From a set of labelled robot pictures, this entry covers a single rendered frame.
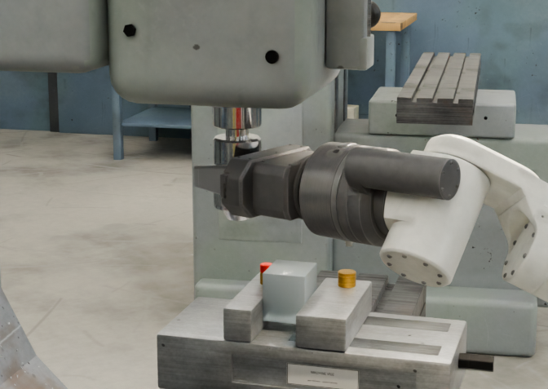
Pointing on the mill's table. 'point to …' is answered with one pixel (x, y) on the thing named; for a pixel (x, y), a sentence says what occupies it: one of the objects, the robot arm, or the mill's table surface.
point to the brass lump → (346, 278)
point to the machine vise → (401, 358)
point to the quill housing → (218, 41)
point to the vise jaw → (333, 316)
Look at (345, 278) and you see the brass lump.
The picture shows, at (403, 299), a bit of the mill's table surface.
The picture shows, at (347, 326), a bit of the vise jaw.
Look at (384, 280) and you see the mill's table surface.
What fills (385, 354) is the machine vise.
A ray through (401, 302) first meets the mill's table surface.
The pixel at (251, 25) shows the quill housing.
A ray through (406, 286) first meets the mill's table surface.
